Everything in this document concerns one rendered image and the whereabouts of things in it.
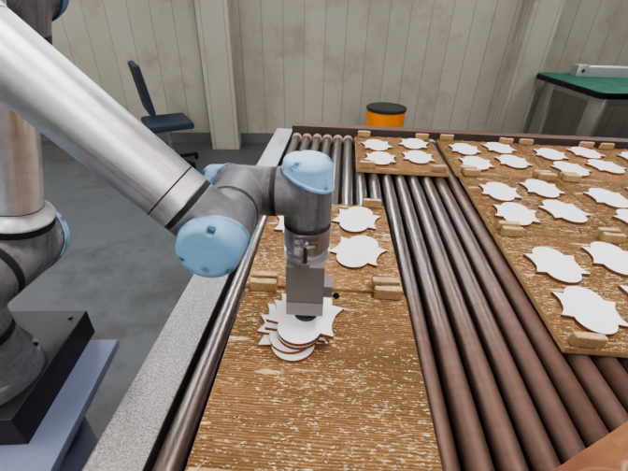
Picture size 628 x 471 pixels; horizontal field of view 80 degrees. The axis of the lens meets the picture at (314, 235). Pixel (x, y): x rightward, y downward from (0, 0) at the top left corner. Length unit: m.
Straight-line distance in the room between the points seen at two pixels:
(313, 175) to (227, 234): 0.16
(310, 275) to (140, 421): 0.35
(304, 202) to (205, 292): 0.42
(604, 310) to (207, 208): 0.82
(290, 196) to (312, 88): 4.00
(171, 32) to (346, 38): 1.81
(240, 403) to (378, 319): 0.31
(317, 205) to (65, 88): 0.32
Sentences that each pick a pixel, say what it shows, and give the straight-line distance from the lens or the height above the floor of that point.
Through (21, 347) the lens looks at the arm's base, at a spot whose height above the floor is 0.99.
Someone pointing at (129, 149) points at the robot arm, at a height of 1.34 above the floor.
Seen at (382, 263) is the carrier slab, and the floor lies 0.94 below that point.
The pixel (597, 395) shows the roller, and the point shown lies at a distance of 0.85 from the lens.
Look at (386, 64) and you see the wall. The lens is 4.58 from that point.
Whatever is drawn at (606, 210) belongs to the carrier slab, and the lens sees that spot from 1.50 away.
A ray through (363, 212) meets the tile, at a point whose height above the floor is 0.94.
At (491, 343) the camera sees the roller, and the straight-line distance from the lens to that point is 0.84.
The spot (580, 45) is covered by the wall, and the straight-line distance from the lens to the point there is 5.45.
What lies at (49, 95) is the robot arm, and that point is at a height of 1.39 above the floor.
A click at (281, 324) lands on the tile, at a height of 0.98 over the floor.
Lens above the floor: 1.47
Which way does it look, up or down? 32 degrees down
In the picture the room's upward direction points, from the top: 2 degrees clockwise
